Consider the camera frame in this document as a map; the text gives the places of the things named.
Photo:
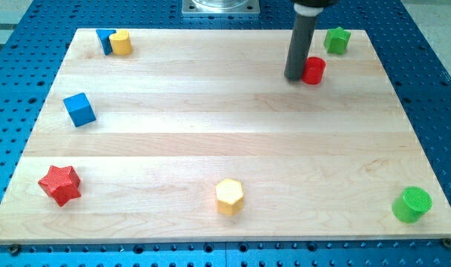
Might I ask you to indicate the red cylinder block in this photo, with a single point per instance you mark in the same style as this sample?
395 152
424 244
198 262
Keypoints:
313 70

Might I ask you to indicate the black robot arm end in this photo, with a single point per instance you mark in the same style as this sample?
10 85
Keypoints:
316 3

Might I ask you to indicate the green star block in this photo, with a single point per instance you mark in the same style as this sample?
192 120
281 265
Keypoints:
336 40

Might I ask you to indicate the red star block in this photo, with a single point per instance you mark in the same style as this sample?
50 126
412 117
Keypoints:
61 184

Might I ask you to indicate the light wooden board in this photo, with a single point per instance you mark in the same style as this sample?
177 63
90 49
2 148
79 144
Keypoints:
190 108

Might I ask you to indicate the yellow hexagon block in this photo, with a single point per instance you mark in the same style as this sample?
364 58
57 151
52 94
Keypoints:
230 197

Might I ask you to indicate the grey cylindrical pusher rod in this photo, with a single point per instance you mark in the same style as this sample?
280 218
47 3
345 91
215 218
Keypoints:
302 33

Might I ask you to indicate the yellow heart block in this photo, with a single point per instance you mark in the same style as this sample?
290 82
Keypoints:
121 42

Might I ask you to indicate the blue cube block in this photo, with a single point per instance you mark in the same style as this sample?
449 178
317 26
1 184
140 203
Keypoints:
79 109

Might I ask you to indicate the blue triangle block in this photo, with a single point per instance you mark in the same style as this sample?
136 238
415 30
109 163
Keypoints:
104 38

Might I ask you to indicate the green cylinder block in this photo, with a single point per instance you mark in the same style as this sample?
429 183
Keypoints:
411 204

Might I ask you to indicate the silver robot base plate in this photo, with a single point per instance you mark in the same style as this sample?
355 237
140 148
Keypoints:
199 7

